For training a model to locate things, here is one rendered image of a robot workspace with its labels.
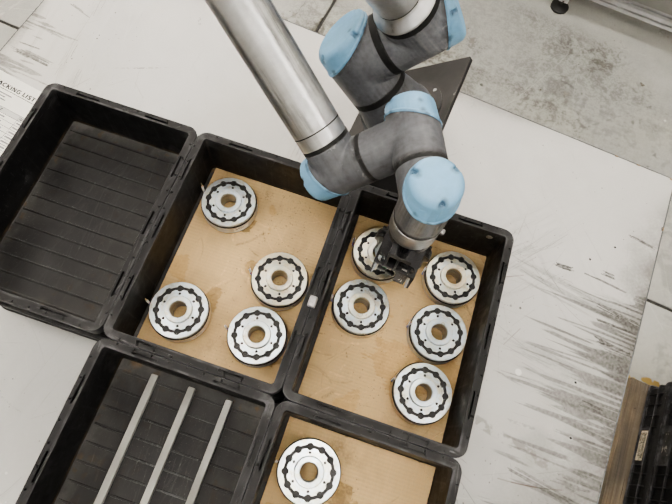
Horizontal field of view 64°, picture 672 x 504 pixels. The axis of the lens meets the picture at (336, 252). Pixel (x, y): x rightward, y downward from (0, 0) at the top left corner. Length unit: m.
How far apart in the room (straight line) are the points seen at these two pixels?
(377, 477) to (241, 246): 0.47
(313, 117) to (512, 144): 0.71
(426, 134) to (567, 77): 1.85
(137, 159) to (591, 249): 1.00
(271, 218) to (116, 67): 0.60
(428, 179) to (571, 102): 1.84
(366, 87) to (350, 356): 0.49
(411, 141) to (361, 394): 0.46
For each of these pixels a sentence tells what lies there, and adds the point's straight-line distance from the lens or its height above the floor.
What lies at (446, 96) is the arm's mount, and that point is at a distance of 1.12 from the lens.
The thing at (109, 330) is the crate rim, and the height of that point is 0.93.
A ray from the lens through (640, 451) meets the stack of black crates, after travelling 1.90.
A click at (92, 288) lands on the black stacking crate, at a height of 0.83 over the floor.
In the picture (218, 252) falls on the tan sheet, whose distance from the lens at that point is 1.03.
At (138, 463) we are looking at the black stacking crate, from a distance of 0.99.
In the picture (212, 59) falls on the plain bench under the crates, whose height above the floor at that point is 0.70.
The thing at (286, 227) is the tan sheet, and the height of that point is 0.83.
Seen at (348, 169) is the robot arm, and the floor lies 1.11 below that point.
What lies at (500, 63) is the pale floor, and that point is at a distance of 2.48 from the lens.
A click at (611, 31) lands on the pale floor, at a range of 2.82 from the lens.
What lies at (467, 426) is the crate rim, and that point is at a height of 0.93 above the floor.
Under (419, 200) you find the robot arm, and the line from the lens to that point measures 0.67.
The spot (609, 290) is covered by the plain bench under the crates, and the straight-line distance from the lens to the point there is 1.32.
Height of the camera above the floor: 1.79
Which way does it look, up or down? 69 degrees down
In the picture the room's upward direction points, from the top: 11 degrees clockwise
